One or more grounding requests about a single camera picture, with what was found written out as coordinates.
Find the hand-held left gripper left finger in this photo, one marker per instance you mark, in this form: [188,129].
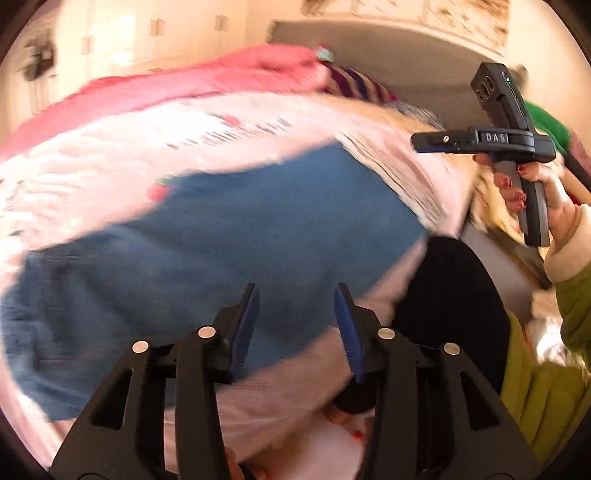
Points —
[242,337]

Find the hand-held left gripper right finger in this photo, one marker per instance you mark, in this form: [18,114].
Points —
[351,337]

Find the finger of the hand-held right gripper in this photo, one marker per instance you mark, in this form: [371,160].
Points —
[443,142]

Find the blue denim pants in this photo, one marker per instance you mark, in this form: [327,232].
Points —
[231,230]

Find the person's right forearm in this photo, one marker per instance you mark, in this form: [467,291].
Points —
[577,295]

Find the person's right hand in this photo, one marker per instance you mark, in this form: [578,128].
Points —
[556,203]

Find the green cloth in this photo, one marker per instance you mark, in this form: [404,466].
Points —
[547,124]

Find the grey bed headboard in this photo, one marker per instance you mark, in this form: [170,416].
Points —
[392,60]

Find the purple striped cloth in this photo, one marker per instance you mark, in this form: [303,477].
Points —
[355,83]

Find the person's black trouser leg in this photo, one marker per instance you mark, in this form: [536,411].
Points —
[452,300]

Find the small teal red cloth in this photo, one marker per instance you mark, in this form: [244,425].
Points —
[324,53]

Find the white cloth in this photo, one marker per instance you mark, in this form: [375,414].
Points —
[549,332]

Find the person's green jacket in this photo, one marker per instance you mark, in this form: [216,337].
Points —
[540,401]

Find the pink printed bedsheet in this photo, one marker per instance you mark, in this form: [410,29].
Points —
[184,124]

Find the pink quilt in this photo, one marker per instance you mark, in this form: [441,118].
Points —
[207,76]

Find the white wardrobe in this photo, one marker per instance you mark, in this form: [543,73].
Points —
[161,27]

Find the black hanging bag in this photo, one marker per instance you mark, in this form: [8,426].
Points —
[39,60]

